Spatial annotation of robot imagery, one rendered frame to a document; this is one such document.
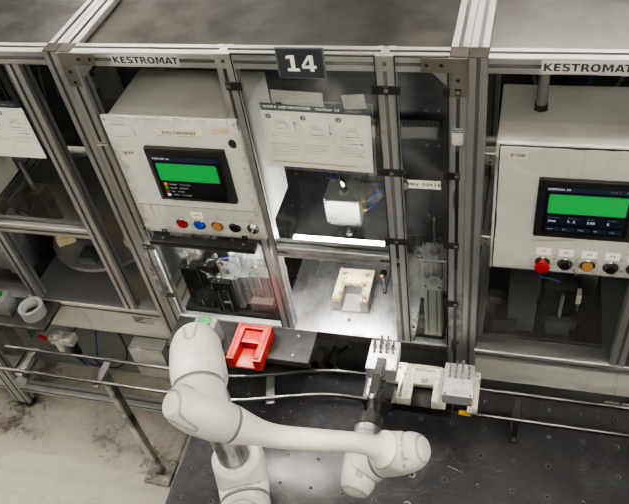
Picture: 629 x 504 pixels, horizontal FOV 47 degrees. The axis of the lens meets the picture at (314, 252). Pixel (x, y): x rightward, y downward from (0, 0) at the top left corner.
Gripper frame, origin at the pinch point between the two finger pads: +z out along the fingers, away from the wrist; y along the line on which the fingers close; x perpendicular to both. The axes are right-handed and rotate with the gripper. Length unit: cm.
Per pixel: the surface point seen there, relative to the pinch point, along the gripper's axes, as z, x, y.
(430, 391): 7.8, -14.3, -19.3
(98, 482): -10, 135, -103
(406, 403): 0.6, -7.4, -17.2
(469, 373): 8.2, -26.9, -6.5
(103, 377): -3, 106, -23
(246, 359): 5, 49, -11
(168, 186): 18, 64, 57
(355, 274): 44.3, 17.7, -4.8
